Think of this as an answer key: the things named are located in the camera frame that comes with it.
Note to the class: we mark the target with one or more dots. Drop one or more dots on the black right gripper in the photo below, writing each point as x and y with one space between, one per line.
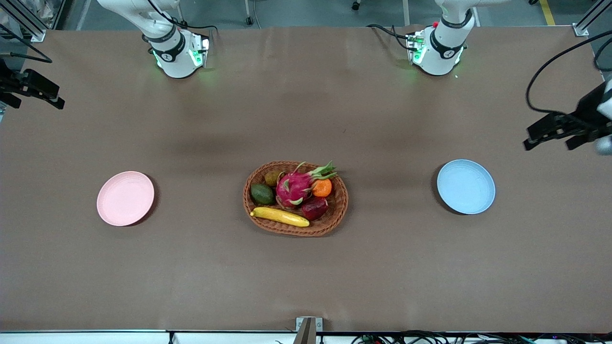
10 82

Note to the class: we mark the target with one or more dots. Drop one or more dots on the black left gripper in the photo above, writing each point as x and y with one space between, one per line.
589 108

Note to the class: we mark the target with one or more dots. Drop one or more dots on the dark red apple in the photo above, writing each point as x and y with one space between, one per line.
315 209

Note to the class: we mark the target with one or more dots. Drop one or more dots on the yellow banana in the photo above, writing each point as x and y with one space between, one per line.
279 216

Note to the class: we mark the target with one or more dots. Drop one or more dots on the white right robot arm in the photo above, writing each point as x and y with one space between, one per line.
174 57

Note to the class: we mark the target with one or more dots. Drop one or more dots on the light blue plate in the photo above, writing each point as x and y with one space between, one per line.
466 187

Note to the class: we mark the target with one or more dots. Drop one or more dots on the pink plate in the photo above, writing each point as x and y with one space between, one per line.
125 198

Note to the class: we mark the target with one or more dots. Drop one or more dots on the white furniture leg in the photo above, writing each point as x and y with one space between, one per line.
406 12

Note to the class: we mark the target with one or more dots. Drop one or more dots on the brown wicker basket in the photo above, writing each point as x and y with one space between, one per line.
336 210

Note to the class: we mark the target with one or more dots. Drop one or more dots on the orange tangerine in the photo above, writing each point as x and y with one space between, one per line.
322 188

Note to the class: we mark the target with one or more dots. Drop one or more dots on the green avocado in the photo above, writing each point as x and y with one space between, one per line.
262 194

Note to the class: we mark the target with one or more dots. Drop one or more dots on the brown kiwi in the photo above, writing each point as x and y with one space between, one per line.
271 178

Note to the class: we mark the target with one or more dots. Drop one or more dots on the pink dragon fruit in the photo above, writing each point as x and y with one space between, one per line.
294 187

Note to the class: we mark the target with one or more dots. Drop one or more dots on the brown table cover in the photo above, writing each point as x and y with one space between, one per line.
306 286

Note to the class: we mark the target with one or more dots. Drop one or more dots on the aluminium frame post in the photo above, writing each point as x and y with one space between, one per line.
28 26
585 24

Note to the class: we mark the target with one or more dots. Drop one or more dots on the white table frame rail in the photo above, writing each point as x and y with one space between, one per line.
95 338

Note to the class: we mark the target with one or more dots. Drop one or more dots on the metal table edge bracket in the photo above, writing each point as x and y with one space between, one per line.
306 329

